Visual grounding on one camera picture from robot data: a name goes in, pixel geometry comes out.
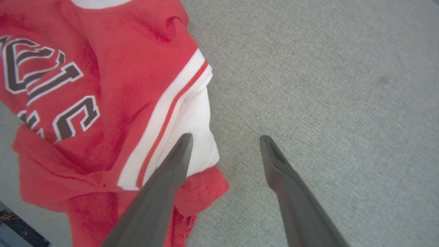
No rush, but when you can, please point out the red and white basketball jersey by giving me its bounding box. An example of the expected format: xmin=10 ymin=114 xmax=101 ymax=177
xmin=0 ymin=0 xmax=231 ymax=247

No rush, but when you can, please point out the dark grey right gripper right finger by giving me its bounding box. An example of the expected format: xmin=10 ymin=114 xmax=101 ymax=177
xmin=259 ymin=135 xmax=351 ymax=247

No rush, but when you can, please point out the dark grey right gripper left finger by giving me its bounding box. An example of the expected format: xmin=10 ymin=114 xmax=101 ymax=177
xmin=100 ymin=133 xmax=194 ymax=247

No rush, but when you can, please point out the grey fabric sofa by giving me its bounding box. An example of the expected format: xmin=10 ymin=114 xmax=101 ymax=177
xmin=0 ymin=0 xmax=439 ymax=247

